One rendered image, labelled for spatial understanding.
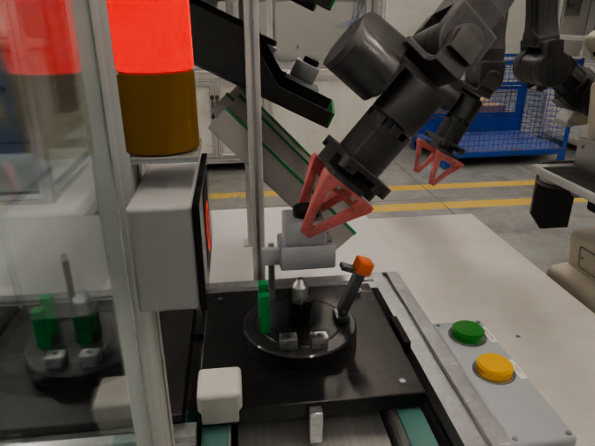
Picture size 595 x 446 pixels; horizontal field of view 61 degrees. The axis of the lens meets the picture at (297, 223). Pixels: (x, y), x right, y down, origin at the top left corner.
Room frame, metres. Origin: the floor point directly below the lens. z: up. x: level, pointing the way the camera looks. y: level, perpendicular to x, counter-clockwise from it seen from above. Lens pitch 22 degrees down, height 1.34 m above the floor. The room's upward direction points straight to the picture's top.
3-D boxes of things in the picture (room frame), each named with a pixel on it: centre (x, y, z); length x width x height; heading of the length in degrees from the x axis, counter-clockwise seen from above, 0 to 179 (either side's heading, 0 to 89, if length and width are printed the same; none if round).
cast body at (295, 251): (0.54, 0.00, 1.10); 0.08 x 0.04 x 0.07; 98
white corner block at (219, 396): (0.42, 0.08, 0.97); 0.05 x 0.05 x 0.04; 7
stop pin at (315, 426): (0.41, -0.02, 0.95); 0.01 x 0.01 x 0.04; 7
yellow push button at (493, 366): (0.48, -0.23, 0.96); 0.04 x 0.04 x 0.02
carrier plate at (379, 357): (0.53, 0.00, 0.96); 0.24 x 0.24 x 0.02; 7
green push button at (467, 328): (0.54, -0.22, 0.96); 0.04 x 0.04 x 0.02
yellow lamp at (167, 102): (0.33, 0.09, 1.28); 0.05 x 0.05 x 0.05
